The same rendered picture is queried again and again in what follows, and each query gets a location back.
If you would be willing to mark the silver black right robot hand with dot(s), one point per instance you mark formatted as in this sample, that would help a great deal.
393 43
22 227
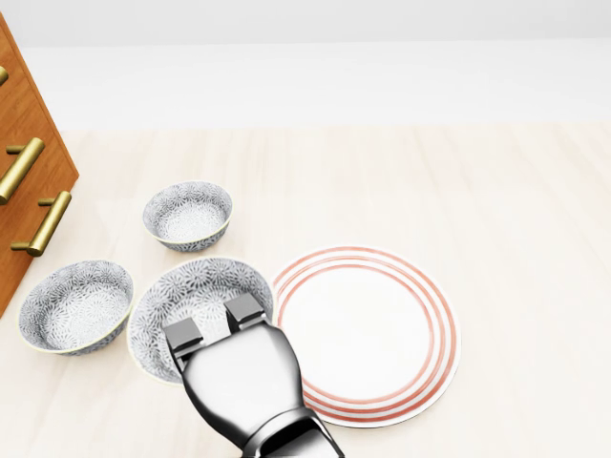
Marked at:
243 367

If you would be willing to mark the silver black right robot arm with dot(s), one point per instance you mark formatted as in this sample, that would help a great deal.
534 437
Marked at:
291 439

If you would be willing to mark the large grey patterned bowl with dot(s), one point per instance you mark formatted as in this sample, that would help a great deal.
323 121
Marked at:
191 286

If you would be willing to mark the white plate with red rings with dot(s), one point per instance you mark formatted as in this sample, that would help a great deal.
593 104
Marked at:
363 334

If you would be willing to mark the small grey patterned bowl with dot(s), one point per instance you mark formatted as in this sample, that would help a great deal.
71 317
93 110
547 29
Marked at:
187 217

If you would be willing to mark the medium grey patterned bowl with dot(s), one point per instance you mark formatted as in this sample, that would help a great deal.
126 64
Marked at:
76 305

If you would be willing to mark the wooden cabinet drawer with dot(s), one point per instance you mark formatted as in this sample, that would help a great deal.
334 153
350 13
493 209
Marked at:
7 102
12 272
4 217

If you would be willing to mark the wooden cabinet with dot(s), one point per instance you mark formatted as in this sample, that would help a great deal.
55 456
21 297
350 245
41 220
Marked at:
28 110

